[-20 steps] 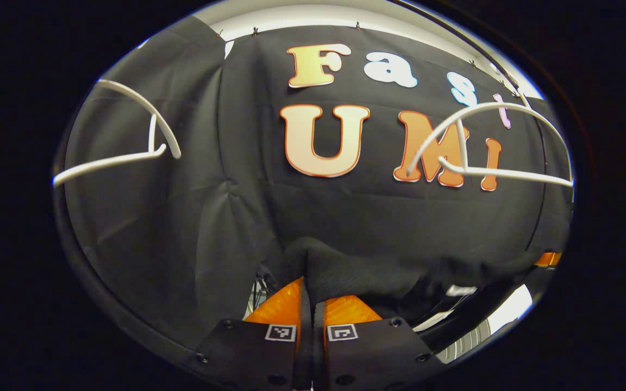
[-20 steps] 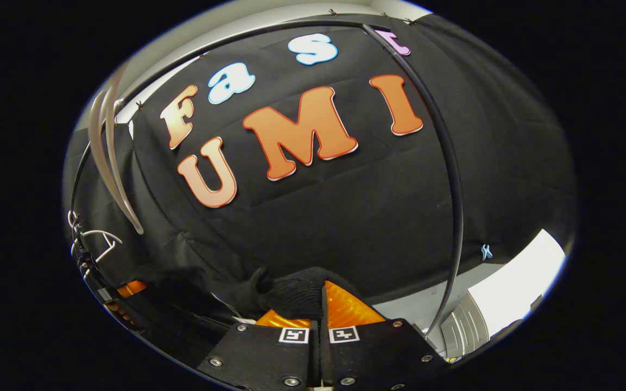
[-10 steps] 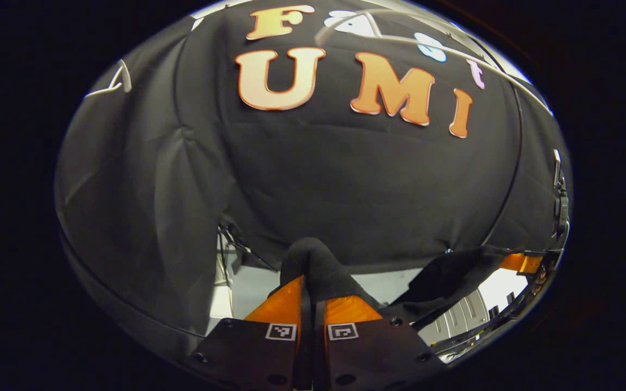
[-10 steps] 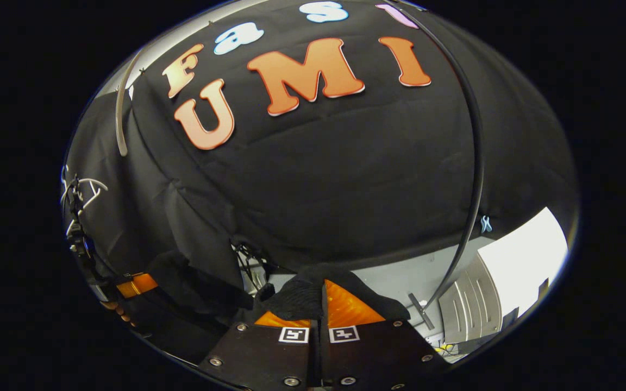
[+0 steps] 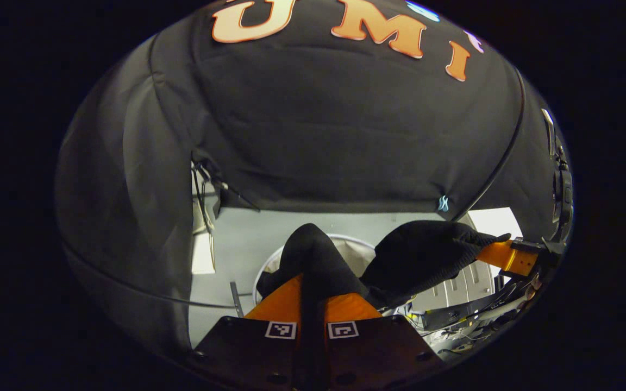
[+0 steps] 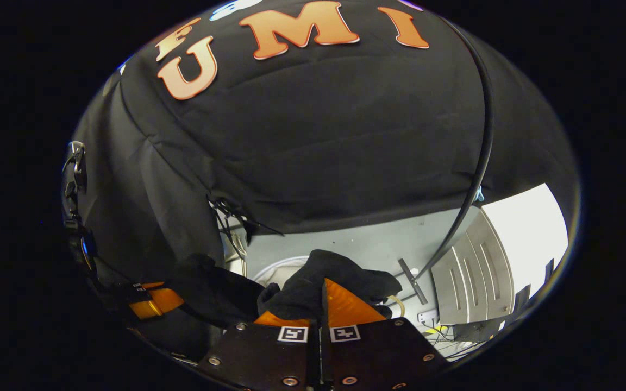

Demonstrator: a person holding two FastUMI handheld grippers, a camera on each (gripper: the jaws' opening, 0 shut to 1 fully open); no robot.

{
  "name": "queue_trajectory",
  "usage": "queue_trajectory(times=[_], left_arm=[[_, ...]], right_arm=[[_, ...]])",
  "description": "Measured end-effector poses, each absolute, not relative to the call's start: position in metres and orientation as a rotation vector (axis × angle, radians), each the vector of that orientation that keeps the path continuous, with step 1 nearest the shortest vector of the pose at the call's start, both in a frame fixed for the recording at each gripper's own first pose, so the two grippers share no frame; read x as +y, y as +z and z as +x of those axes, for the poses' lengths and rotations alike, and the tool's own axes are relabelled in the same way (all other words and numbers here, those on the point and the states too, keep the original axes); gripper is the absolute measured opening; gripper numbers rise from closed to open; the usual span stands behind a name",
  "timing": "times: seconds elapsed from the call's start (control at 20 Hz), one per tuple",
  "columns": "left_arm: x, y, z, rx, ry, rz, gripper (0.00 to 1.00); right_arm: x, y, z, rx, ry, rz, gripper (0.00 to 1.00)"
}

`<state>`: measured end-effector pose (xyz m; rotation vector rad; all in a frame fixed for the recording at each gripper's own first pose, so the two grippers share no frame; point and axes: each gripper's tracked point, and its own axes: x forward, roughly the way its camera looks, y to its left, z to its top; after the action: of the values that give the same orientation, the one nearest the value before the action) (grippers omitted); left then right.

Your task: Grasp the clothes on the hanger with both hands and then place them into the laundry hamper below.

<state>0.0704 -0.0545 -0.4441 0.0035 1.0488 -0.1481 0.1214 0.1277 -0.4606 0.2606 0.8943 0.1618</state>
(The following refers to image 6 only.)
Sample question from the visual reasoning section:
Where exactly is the white laundry hamper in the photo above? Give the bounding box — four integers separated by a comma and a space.
251, 254, 405, 320

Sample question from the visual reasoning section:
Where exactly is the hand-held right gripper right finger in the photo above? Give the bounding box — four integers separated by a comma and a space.
321, 278, 450, 391

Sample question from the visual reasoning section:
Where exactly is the white flat board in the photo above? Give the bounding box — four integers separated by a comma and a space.
480, 183, 569, 298

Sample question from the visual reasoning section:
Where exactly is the black knit cardigan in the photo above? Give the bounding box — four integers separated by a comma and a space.
169, 249, 403, 329

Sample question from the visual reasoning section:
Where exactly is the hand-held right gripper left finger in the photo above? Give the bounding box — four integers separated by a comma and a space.
198, 310, 323, 391

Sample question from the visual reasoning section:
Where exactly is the black backdrop cloth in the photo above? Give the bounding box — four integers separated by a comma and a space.
71, 0, 580, 283

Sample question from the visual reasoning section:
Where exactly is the grey ribbed metal panel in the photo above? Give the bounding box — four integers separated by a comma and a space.
431, 209, 516, 326

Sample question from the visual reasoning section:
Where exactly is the black clothes rack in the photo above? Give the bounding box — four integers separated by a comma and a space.
397, 16, 496, 306

